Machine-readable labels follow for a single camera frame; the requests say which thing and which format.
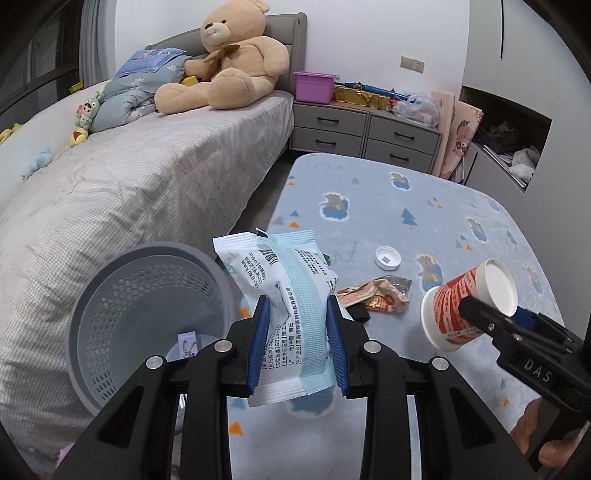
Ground red white paper cup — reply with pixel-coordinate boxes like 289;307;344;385
420;259;518;352

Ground red gold snack wrapper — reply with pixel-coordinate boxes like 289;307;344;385
337;275;412;314

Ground white blue mask package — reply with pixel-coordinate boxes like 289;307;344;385
213;230;338;407

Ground grey perforated trash basket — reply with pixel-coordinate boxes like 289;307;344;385
66;242;239;414

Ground person's right hand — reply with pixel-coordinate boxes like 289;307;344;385
509;397;588;470

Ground rabbit picture box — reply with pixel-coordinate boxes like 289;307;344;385
177;331;199;359

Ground white bottle cap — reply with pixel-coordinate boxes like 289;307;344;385
375;245;402;271

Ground light blue patterned blanket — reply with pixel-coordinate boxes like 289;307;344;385
225;151;567;480

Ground pink cartoon boards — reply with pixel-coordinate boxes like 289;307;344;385
431;90;484;180

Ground clear plastic bag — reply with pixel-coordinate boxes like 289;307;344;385
393;93;440;127

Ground grey drawer dresser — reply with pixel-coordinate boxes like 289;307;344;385
290;101;441;173

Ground bed with checkered sheet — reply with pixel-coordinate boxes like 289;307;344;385
1;91;294;467

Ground gold wrapped packages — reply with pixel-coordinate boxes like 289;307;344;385
334;82;409;111

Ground light blue plush toy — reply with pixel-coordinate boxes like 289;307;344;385
21;147;52;180

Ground purple plastic box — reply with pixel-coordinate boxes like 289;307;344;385
294;71;339;104

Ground green hooded doll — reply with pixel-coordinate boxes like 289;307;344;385
69;92;102;147

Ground light blue folded quilt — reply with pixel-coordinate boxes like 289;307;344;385
90;54;190;133

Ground yellow plush toy on sill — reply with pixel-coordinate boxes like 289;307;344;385
0;123;22;144

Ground large tan teddy bear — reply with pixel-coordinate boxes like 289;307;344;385
155;0;290;115

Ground blue patterned pillow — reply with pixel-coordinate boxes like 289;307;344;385
115;47;186;78

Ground grey curtain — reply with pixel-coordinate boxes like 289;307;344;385
79;0;117;88

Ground dark window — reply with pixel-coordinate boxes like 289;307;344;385
1;1;83;129

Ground wall switch plate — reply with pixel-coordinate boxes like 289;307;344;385
400;56;425;74

